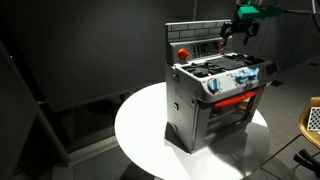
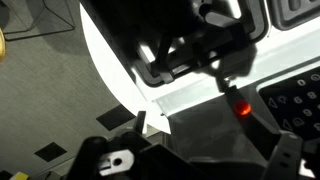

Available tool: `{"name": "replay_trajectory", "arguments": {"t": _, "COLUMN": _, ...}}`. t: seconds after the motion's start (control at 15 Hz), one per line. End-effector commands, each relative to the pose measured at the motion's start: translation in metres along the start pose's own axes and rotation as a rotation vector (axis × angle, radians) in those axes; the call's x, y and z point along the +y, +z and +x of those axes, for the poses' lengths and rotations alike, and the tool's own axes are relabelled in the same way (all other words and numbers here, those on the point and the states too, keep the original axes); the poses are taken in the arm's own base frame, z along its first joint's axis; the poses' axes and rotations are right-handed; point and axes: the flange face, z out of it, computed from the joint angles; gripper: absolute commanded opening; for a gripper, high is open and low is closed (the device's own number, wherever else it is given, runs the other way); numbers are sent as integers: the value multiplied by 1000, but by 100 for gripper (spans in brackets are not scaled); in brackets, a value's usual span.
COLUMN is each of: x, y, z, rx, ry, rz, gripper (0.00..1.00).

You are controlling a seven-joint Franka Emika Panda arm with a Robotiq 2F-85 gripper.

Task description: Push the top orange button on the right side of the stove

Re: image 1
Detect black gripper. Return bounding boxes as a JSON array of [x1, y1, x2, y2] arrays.
[[219, 18, 261, 46]]

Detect black stove top grate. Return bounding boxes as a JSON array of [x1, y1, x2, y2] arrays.
[[182, 53, 267, 79]]

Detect grey toy stove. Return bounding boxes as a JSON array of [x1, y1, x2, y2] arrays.
[[164, 19, 280, 155]]

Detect small blue knob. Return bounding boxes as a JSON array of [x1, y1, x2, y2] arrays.
[[248, 67, 261, 81], [234, 71, 250, 86]]

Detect large orange round knob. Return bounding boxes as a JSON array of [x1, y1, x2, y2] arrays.
[[177, 47, 191, 61]]

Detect black white checkerboard card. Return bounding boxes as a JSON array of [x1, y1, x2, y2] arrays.
[[306, 106, 320, 132]]

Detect yellow chair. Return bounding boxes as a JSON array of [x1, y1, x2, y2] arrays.
[[297, 96, 320, 150]]

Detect round white table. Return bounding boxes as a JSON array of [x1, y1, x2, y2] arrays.
[[114, 81, 272, 180]]

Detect black tripod legs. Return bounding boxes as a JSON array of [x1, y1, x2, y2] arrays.
[[293, 148, 320, 176]]

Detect teal camera mount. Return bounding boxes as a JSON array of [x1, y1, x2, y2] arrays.
[[236, 3, 285, 21]]

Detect large blue knob, red ring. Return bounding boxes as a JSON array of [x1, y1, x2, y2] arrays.
[[206, 77, 222, 95]]

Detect black cable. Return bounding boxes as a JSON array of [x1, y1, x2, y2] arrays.
[[282, 0, 320, 33]]

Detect red oven door handle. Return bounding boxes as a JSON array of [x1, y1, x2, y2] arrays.
[[212, 90, 258, 110]]

